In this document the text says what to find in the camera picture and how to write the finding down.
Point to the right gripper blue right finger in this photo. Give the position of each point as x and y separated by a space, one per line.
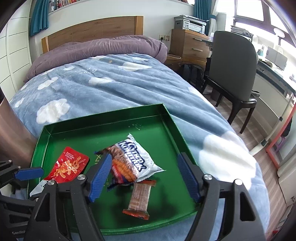
184 166

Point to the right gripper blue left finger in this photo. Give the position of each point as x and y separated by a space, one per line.
97 176

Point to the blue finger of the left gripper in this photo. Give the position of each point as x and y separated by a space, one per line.
24 174

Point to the green shallow tray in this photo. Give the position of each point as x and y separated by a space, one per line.
154 129

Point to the red snack packet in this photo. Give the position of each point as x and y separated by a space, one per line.
69 166

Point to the white blue cookie bag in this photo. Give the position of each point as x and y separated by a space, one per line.
131 163

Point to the blue cloud pattern blanket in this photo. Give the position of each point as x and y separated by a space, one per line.
234 202

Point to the orange wafer bar packet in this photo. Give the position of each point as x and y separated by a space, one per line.
140 199

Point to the dark grey chair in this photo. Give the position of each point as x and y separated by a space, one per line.
232 71

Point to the white wardrobe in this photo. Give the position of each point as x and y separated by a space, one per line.
15 53

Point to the white desk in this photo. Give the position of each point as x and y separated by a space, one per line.
274 105

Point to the wooden drawer cabinet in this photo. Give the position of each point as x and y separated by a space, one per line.
189 44

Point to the purple duvet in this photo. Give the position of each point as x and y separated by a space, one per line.
75 51

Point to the teal curtain left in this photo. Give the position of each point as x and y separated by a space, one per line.
39 19

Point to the teal curtain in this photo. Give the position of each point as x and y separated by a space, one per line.
203 9
39 19

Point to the wooden headboard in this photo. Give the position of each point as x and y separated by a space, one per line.
96 29

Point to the grey printer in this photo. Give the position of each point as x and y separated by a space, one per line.
186 22

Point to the teal curtain right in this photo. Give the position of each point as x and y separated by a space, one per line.
203 9

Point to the wall power socket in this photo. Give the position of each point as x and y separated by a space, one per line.
164 38

